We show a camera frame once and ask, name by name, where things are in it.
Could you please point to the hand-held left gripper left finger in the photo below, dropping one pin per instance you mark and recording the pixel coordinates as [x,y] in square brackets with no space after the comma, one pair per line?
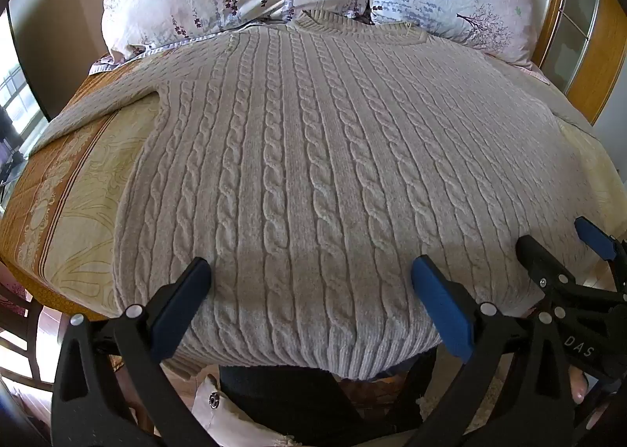
[182,310]

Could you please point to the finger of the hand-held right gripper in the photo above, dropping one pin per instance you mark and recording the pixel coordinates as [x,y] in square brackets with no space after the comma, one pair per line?
[595,236]
[539,261]

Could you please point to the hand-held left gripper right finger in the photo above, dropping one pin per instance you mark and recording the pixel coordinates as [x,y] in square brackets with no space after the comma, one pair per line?
[441,310]

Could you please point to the person's right hand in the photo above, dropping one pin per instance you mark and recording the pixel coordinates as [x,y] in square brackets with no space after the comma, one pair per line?
[580,386]

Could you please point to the white jacket with snap button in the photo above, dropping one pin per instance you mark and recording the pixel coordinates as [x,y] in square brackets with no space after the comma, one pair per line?
[225,412]

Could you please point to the black pants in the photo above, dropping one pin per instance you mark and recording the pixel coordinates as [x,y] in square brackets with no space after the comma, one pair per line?
[294,403]

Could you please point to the yellow patterned bedspread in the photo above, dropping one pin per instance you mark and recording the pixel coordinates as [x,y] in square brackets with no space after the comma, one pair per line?
[73,212]

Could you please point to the dark wooden chair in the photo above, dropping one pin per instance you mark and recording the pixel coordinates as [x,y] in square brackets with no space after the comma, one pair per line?
[24,344]

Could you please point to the wooden headboard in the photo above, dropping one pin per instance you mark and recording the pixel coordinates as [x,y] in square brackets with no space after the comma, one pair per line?
[603,60]

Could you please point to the window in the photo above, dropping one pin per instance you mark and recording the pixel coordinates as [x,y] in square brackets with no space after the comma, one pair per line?
[12,99]

